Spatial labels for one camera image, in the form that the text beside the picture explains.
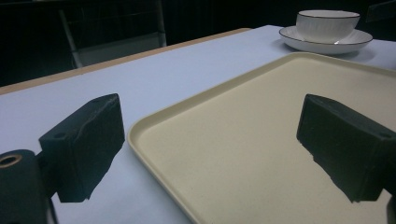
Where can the beige plastic tray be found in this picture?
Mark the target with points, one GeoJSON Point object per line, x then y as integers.
{"type": "Point", "coordinates": [258, 146]}

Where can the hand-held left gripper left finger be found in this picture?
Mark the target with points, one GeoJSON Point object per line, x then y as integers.
{"type": "Point", "coordinates": [84, 146]}

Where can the white saucer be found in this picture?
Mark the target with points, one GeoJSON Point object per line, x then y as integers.
{"type": "Point", "coordinates": [323, 45]}

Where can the white bowl with dark rim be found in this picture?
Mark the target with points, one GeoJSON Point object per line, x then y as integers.
{"type": "Point", "coordinates": [327, 25]}

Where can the metal frame chair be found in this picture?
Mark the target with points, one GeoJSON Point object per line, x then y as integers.
{"type": "Point", "coordinates": [115, 46]}

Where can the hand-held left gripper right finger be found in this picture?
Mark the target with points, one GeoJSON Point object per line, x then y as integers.
{"type": "Point", "coordinates": [345, 146]}

